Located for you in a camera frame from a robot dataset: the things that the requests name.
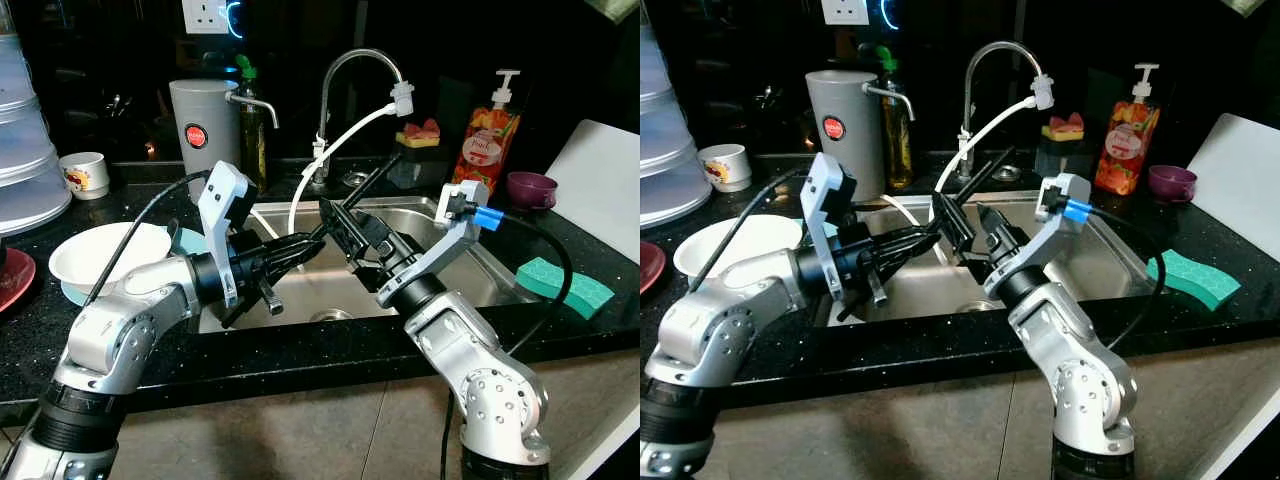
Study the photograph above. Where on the black sponge holder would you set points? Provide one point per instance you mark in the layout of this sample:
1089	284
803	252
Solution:
1062	160
418	168

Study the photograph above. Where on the green sponge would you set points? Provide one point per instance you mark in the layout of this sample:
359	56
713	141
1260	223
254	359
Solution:
1195	280
565	288

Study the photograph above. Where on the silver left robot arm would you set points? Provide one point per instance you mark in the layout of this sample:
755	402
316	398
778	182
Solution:
110	340
705	335

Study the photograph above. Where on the pale green cloth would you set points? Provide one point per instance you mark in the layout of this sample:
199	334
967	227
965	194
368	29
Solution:
615	8
1243	6

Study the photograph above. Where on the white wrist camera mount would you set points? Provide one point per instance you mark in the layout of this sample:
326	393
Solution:
1050	235
215	195
822	185
455	235

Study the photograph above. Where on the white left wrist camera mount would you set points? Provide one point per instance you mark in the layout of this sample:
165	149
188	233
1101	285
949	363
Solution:
822	185
215	195

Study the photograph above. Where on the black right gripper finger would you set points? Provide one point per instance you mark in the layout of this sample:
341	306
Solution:
337	222
373	232
954	220
993	225

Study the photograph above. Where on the yellow red sponge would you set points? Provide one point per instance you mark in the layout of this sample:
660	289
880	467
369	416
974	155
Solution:
1063	130
418	137

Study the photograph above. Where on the green-capped oil bottle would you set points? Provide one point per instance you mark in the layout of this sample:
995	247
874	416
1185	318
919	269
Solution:
253	140
898	145

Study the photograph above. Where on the white printed mug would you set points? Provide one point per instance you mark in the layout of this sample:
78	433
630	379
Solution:
85	175
725	168

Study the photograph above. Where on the white cutting board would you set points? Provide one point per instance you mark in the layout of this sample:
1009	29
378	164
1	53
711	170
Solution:
1240	180
600	185

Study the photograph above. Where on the white wall socket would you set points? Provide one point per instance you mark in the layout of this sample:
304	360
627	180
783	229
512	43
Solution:
845	10
205	15

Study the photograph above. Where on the purple cup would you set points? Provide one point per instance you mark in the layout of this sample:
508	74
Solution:
1170	184
530	190

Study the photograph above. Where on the chrome gooseneck faucet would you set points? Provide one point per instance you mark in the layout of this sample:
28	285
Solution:
968	100
325	110

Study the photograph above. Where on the red plate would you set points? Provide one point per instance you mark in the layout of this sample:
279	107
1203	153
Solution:
14	280
650	268

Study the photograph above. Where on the stainless steel sink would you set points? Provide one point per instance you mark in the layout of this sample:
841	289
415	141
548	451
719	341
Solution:
940	285
320	290

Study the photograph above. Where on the grey water canister with tap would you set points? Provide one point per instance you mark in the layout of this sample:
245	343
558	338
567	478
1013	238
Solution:
200	110
840	100

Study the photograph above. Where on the light blue plate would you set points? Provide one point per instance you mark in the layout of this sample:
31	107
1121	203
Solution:
822	232
188	242

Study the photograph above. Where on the round metal counter cap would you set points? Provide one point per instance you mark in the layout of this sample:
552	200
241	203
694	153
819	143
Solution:
1006	174
355	179

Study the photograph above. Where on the translucent stacked food covers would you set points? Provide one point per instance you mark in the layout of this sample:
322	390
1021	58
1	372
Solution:
668	140
28	150

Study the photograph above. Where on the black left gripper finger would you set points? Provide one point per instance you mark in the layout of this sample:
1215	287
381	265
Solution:
300	246
905	256
292	263
910	240

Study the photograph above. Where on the orange soap pump bottle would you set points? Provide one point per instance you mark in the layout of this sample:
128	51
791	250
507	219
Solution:
485	145
1125	145

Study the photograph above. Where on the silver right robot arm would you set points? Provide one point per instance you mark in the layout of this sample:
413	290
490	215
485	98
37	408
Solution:
480	380
1075	360

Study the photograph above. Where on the black chopstick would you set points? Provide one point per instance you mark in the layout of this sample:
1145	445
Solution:
990	172
375	181

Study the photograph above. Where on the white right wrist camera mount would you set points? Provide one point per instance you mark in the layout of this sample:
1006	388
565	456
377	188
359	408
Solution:
455	235
1050	235

